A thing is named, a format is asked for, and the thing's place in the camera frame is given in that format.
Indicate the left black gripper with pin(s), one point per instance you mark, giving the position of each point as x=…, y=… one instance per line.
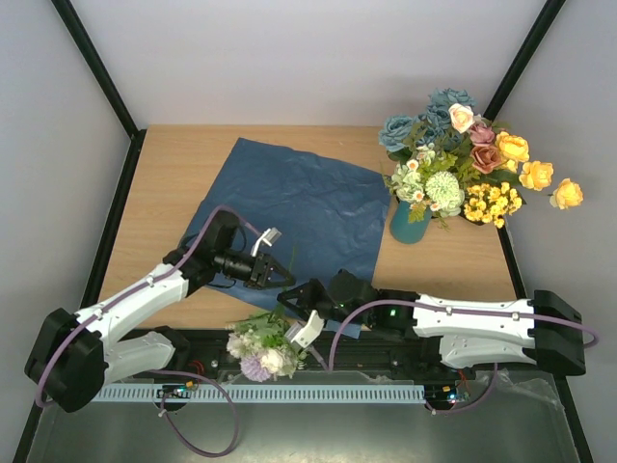
x=261, y=270

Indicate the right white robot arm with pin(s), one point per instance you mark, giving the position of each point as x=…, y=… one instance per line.
x=544, y=331

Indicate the yellow rose bunch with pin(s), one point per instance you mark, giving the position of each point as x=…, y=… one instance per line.
x=535, y=175

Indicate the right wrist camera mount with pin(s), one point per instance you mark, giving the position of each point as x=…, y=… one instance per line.
x=301, y=335

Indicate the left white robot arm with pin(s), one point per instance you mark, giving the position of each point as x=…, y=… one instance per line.
x=76, y=354

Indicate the black frame post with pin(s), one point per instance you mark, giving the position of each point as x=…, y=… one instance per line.
x=103, y=78
x=533, y=39

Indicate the small pink rose sprig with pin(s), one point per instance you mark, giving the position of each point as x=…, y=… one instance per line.
x=485, y=159

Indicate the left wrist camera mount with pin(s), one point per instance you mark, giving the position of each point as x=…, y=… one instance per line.
x=267, y=238

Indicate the light blue slotted cable duct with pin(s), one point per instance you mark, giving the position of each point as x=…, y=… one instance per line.
x=264, y=394

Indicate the blue wrapping paper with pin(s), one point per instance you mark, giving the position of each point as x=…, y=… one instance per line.
x=331, y=213

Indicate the teal cylindrical vase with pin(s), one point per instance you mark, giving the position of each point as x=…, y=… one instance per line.
x=403, y=229

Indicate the small yellow flower sprig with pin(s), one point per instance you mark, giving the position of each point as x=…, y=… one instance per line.
x=491, y=204

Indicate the blue rose bunch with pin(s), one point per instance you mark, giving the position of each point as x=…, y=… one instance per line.
x=434, y=121

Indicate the green white flower bunch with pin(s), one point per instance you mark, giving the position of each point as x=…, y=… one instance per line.
x=431, y=183

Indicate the pink rose flower stem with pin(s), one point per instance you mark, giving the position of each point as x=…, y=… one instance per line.
x=464, y=121

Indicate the black frame post right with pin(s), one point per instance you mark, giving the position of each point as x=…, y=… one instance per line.
x=533, y=39

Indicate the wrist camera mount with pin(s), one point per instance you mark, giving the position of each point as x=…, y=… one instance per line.
x=267, y=238
x=301, y=335

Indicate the pastel purple flower bunch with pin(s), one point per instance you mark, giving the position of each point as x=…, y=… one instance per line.
x=261, y=347

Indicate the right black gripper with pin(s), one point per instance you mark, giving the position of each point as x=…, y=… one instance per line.
x=314, y=299

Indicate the black frame post left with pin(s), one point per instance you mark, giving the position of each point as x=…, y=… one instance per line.
x=103, y=78

